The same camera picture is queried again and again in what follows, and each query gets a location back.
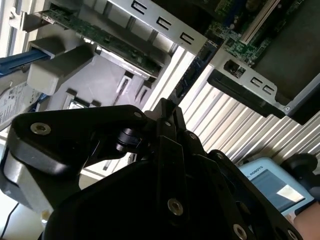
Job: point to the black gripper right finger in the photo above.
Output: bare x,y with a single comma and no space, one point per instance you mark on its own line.
225,190

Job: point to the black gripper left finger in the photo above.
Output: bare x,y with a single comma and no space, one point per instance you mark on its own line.
62,130

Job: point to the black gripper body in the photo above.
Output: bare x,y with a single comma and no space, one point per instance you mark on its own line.
112,205

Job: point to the person's hand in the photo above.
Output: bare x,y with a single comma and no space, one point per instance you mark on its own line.
310,225

